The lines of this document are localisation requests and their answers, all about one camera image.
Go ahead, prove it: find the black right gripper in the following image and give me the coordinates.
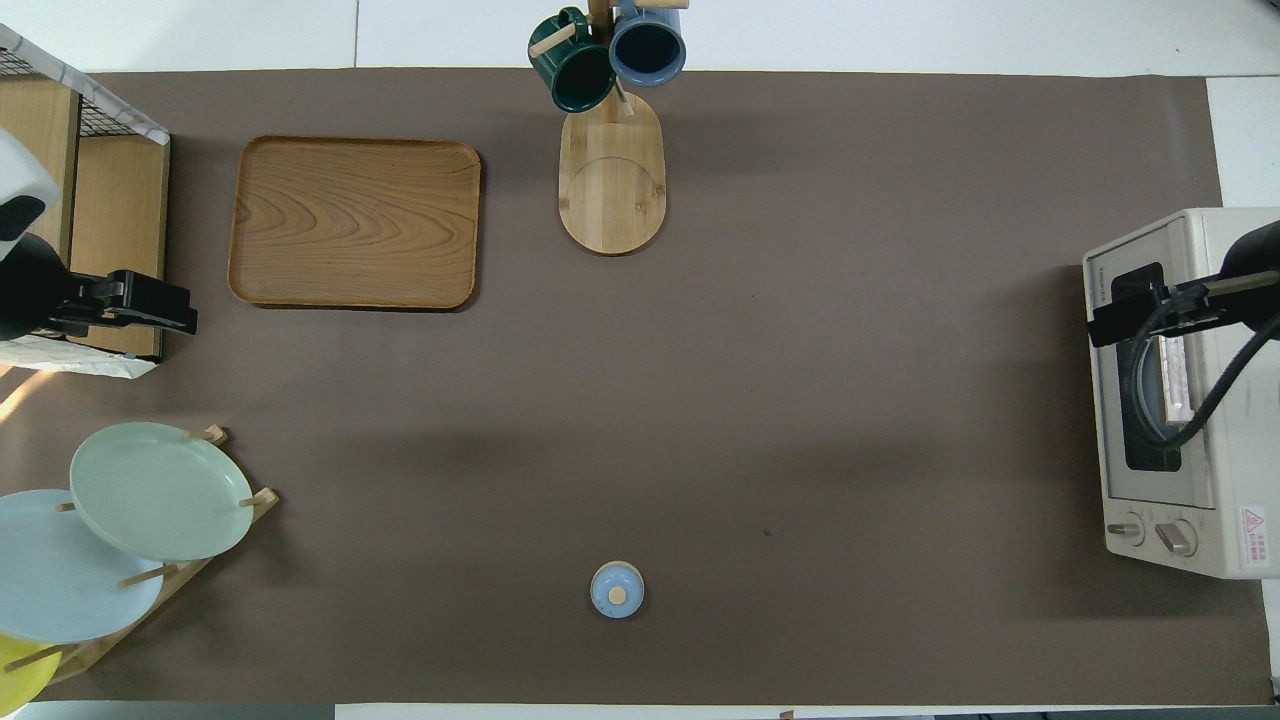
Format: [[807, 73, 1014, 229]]
[[1088, 218, 1280, 349]]

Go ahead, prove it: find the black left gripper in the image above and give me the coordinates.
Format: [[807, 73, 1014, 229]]
[[0, 232, 199, 343]]

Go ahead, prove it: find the toaster oven glass door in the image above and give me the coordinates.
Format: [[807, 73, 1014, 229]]
[[1083, 222, 1226, 511]]

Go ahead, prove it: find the cream toaster oven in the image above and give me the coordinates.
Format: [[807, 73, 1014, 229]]
[[1082, 207, 1280, 581]]

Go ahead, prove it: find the pale green plate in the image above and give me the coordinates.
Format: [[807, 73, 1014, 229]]
[[69, 421, 255, 563]]

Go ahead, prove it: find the light blue racked plate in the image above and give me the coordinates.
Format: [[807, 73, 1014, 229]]
[[0, 488, 166, 645]]

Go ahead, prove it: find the wooden plate rack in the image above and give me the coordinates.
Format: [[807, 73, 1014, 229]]
[[0, 425, 280, 684]]

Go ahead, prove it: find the rectangular wooden tray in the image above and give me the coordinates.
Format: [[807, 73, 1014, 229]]
[[227, 135, 483, 313]]

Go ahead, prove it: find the brown table mat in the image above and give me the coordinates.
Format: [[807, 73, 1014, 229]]
[[0, 68, 1271, 706]]

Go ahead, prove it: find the yellow plate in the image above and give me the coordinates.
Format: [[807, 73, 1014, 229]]
[[0, 633, 63, 713]]

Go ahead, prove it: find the wooden mug tree stand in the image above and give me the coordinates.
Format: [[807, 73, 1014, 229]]
[[528, 0, 691, 257]]

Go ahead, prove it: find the blue mug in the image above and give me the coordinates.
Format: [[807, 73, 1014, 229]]
[[608, 0, 688, 88]]

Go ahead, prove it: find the dark green mug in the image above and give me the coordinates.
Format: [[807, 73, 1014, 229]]
[[527, 7, 618, 114]]

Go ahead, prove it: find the wooden shelf with wire frame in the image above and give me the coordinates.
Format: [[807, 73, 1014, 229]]
[[0, 25, 171, 361]]

